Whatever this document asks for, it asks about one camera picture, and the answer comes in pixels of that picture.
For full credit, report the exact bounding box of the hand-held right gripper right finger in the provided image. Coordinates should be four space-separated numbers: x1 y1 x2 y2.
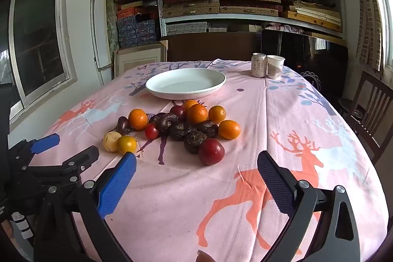
257 151 361 262

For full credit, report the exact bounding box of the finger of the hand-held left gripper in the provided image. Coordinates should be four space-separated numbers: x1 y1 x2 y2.
9 133 61 169
24 145 100 194

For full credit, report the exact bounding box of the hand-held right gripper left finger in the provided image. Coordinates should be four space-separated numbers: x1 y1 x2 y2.
34 152 137 262

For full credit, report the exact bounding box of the pale yellow round fruit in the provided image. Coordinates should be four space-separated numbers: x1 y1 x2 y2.
102 131 123 152

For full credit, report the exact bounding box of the yellow tomato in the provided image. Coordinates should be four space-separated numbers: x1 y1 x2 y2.
117 136 138 154

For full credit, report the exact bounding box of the dark water chestnut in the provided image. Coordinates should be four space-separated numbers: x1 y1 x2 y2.
115 116 136 135
148 112 168 127
157 114 179 133
196 120 219 139
168 122 192 141
183 131 208 154

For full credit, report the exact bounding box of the red cherry tomato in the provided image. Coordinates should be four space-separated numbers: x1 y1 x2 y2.
144 123 160 140

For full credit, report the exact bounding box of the red plum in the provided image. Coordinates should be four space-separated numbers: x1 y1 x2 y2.
198 138 225 165
169 105 186 122

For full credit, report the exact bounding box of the white oval plate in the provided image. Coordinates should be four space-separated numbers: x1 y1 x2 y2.
145 68 227 100

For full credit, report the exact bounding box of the pink deer print tablecloth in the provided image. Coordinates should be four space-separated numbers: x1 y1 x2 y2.
31 58 390 262

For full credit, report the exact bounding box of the framed picture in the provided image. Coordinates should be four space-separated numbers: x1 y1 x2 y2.
114 40 169 77

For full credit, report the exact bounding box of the white leaning board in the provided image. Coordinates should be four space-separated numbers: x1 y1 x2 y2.
90 0 113 70

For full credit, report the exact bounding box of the white paper cup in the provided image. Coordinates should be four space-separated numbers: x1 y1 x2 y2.
266 55 286 79

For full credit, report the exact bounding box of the white beverage can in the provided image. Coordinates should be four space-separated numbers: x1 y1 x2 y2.
251 53 267 78

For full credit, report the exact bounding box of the dark wooden chair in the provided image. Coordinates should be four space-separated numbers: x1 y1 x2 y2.
338 70 393 165

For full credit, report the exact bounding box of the black television screen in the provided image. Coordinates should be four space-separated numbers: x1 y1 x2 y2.
260 29 349 103

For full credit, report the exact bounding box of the marble pattern panel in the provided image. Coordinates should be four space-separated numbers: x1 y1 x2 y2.
105 0 121 67

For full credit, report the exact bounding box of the stack of blue patterned boxes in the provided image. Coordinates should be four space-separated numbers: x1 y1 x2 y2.
116 6 159 48

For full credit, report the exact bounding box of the brown wooden cabinet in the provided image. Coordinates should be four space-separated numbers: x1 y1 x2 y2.
167 32 262 62

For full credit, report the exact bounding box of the pink cloth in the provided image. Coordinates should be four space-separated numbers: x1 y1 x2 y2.
264 22 305 34

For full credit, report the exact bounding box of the stack of grey flat boxes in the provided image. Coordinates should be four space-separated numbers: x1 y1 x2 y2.
166 22 228 36

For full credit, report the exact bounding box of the patterned beige curtain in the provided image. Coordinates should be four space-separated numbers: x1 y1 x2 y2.
350 0 383 71

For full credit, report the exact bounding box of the window with white frame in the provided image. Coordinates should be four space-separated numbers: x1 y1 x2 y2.
6 0 78 125

